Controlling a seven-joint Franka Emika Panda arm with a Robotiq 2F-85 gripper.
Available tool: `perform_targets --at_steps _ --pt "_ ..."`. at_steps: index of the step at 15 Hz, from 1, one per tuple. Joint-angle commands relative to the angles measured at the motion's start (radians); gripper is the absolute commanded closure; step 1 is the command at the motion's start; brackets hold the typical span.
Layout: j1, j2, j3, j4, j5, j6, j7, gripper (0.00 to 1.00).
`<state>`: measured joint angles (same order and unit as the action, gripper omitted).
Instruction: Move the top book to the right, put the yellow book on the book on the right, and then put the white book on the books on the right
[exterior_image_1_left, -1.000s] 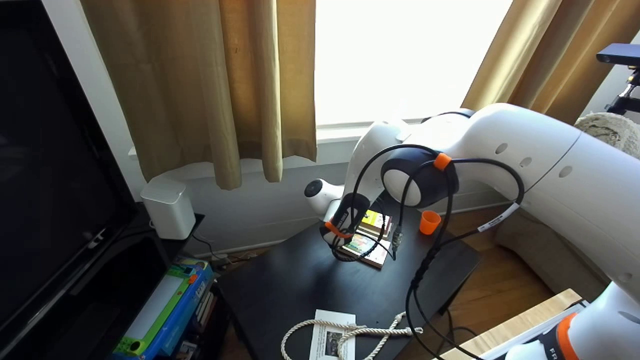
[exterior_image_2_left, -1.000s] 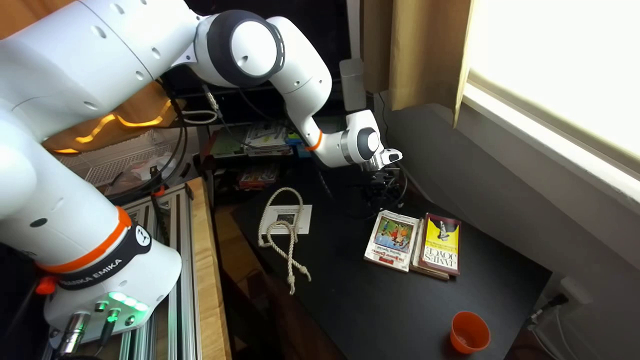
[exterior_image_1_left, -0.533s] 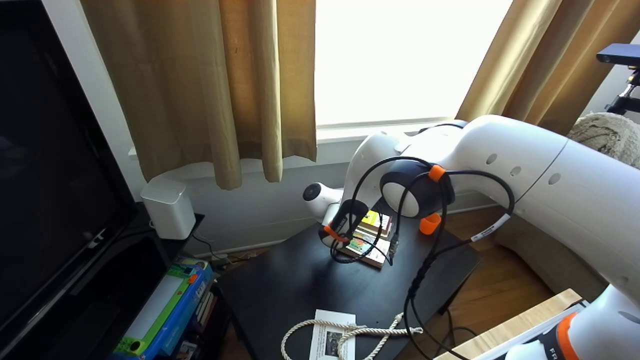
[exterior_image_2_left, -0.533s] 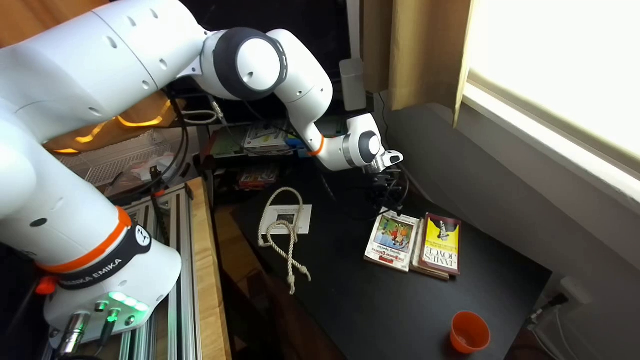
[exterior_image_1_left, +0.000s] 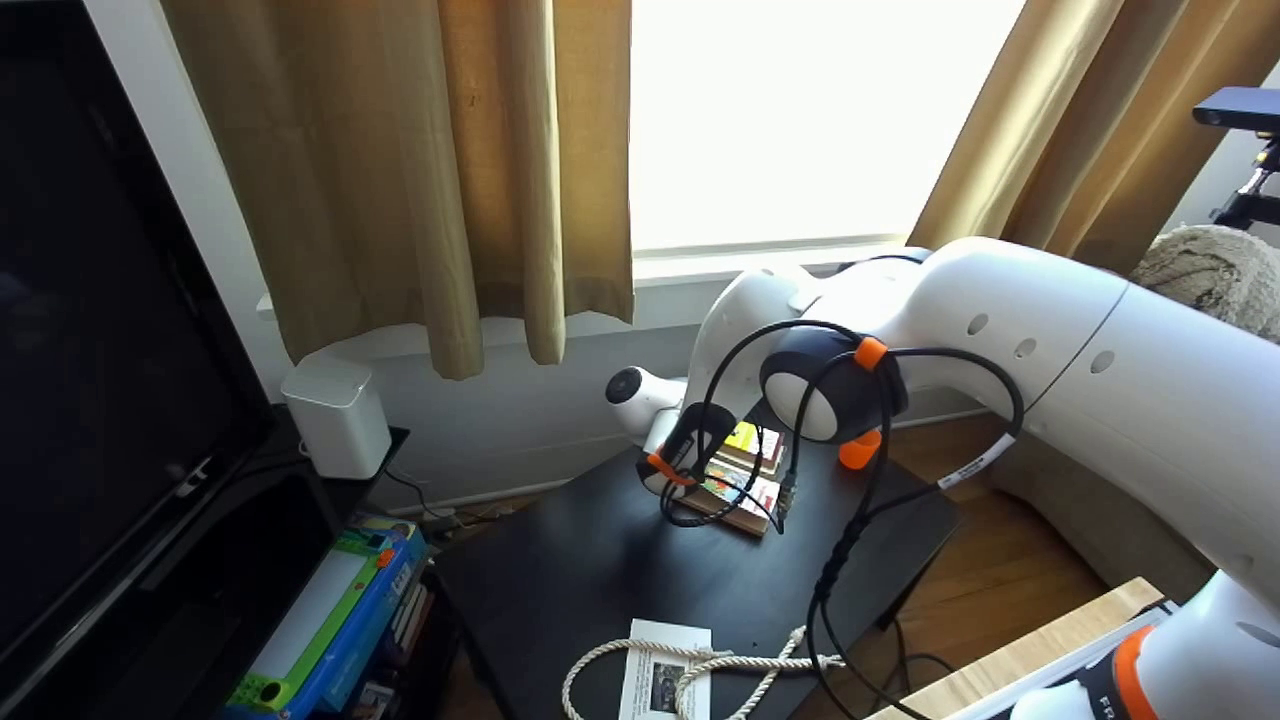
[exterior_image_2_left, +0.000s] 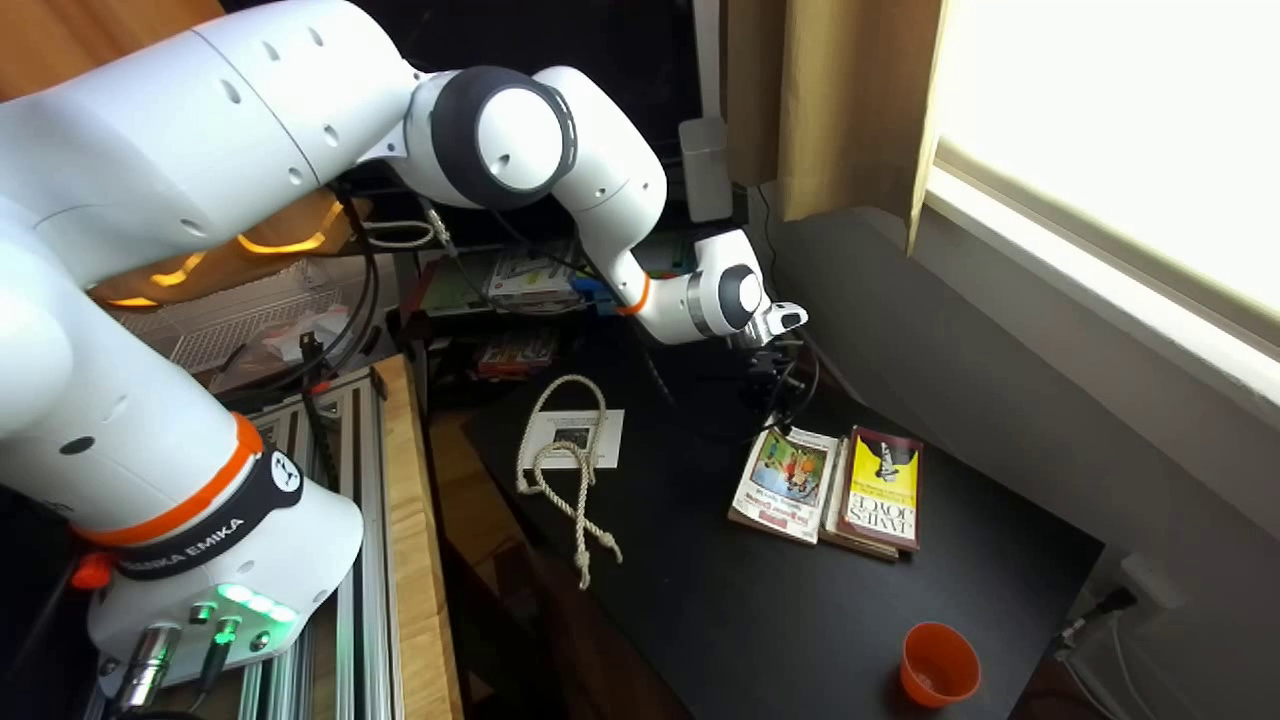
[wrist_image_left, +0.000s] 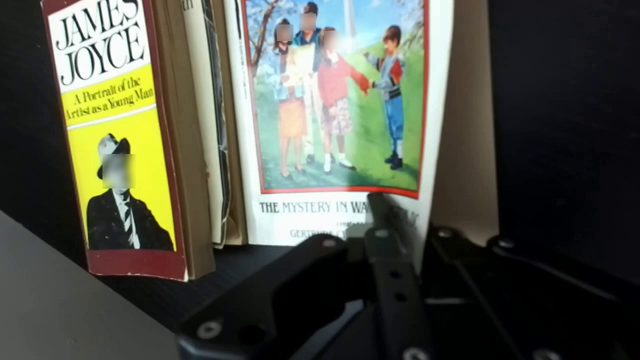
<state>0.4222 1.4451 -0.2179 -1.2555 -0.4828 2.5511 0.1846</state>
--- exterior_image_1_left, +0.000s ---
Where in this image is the camera on mount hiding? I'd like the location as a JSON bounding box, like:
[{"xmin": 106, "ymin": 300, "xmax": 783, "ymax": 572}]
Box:
[{"xmin": 1191, "ymin": 86, "xmax": 1280, "ymax": 232}]

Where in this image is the black cable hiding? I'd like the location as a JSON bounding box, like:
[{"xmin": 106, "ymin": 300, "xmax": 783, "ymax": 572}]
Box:
[{"xmin": 383, "ymin": 468, "xmax": 463, "ymax": 523}]

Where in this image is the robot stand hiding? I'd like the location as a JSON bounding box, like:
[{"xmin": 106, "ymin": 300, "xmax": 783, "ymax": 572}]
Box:
[{"xmin": 866, "ymin": 576, "xmax": 1169, "ymax": 720}]

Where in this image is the white printed card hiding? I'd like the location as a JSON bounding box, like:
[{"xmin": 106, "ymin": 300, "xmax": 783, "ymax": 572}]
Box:
[{"xmin": 617, "ymin": 619, "xmax": 714, "ymax": 720}]

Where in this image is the window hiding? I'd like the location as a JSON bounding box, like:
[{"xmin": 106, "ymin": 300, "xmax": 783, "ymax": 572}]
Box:
[{"xmin": 629, "ymin": 0, "xmax": 1028, "ymax": 288}]

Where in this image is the black tv stand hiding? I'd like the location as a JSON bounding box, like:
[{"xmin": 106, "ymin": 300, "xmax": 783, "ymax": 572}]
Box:
[{"xmin": 0, "ymin": 404, "xmax": 463, "ymax": 720}]

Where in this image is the tan curtain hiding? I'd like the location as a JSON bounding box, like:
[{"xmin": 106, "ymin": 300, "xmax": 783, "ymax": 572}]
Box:
[
  {"xmin": 160, "ymin": 0, "xmax": 637, "ymax": 382},
  {"xmin": 907, "ymin": 0, "xmax": 1280, "ymax": 278}
]

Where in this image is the green and blue toy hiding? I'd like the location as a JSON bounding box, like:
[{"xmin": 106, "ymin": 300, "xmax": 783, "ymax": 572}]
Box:
[{"xmin": 222, "ymin": 514, "xmax": 430, "ymax": 720}]

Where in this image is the small yellow green book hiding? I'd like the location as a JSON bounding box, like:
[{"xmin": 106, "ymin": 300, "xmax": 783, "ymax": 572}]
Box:
[{"xmin": 718, "ymin": 420, "xmax": 788, "ymax": 475}]

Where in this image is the black television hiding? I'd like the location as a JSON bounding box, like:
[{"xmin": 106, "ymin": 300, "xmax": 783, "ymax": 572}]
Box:
[{"xmin": 0, "ymin": 0, "xmax": 278, "ymax": 693}]

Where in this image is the white box speaker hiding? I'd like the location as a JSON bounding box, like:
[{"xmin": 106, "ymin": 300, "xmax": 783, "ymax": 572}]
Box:
[{"xmin": 281, "ymin": 357, "xmax": 394, "ymax": 482}]

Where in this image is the white rope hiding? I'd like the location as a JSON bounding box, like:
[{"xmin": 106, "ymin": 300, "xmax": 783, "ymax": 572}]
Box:
[{"xmin": 561, "ymin": 625, "xmax": 847, "ymax": 720}]

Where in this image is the grey sofa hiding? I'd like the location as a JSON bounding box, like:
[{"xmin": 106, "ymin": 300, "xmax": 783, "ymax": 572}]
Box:
[{"xmin": 988, "ymin": 430, "xmax": 1216, "ymax": 605}]

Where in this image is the beige fuzzy cushion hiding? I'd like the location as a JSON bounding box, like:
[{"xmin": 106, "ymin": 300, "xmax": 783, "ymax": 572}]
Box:
[{"xmin": 1130, "ymin": 224, "xmax": 1280, "ymax": 344}]

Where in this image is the small white colourful book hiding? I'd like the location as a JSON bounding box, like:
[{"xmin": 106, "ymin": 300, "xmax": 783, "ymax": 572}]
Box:
[{"xmin": 700, "ymin": 456, "xmax": 783, "ymax": 515}]

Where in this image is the small brown edged book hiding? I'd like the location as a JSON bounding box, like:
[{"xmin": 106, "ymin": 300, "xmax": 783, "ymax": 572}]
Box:
[{"xmin": 678, "ymin": 486, "xmax": 779, "ymax": 538}]

